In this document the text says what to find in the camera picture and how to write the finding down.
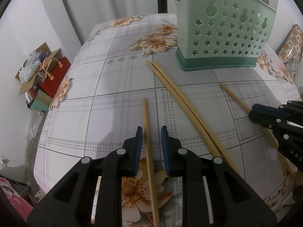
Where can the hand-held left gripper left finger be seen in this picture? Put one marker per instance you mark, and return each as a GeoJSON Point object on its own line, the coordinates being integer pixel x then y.
{"type": "Point", "coordinates": [138, 146]}

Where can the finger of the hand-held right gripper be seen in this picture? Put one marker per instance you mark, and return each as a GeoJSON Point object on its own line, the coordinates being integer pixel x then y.
{"type": "Point", "coordinates": [265, 110]}
{"type": "Point", "coordinates": [265, 121]}

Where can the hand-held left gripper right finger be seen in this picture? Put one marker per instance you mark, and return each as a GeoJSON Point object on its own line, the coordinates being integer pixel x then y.
{"type": "Point", "coordinates": [165, 149]}

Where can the long wooden chopstick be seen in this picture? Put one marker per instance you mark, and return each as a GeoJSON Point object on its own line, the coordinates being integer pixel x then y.
{"type": "Point", "coordinates": [234, 97]}
{"type": "Point", "coordinates": [160, 76]}
{"type": "Point", "coordinates": [166, 75]}
{"type": "Point", "coordinates": [148, 132]}

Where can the green plastic utensil holder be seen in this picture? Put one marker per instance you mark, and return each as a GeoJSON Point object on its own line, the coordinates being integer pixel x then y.
{"type": "Point", "coordinates": [213, 63]}

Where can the floral plastic tablecloth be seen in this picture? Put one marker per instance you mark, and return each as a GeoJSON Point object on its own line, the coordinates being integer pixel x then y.
{"type": "Point", "coordinates": [106, 113]}

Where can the patterned printed cloth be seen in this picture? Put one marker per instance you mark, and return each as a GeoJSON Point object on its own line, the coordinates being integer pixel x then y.
{"type": "Point", "coordinates": [292, 42]}

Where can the red gift bag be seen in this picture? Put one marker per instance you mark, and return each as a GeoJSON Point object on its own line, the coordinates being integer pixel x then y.
{"type": "Point", "coordinates": [55, 78]}

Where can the teal cardboard box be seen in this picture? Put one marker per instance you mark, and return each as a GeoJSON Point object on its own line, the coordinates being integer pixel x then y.
{"type": "Point", "coordinates": [39, 104]}

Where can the cardboard box with clutter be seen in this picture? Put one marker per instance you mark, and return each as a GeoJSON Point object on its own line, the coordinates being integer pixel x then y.
{"type": "Point", "coordinates": [24, 87]}

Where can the pink printed bag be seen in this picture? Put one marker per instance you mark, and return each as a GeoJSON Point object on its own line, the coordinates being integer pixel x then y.
{"type": "Point", "coordinates": [14, 201]}

